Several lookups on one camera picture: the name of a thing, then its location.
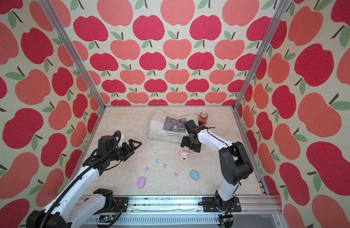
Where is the pink earbud charging case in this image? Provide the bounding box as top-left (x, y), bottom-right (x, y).
top-left (179, 151), bottom-right (189, 161)

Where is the blue earbud charging case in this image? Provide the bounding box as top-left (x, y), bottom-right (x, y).
top-left (190, 170), bottom-right (199, 181)

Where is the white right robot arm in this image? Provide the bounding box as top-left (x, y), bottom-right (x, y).
top-left (181, 120), bottom-right (253, 212)

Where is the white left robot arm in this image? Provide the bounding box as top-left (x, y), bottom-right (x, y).
top-left (26, 131), bottom-right (142, 228)

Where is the purple earbud charging case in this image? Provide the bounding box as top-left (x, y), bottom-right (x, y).
top-left (137, 177), bottom-right (146, 189)

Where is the red cola can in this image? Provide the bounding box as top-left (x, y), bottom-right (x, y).
top-left (198, 112), bottom-right (208, 126)

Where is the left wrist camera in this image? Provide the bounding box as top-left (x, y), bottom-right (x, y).
top-left (118, 134), bottom-right (124, 148)

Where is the black corrugated cable conduit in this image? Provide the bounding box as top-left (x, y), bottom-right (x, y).
top-left (39, 130), bottom-right (122, 228)

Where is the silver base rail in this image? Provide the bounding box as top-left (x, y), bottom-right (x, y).
top-left (78, 195), bottom-right (282, 228)

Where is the left aluminium frame post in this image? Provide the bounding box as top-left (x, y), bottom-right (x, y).
top-left (38, 1), bottom-right (106, 110)

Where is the aluminium frame post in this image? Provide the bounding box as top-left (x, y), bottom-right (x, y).
top-left (233, 0), bottom-right (291, 112)
top-left (38, 1), bottom-right (106, 110)

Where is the right aluminium frame post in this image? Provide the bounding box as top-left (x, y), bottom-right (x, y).
top-left (233, 0), bottom-right (291, 112)

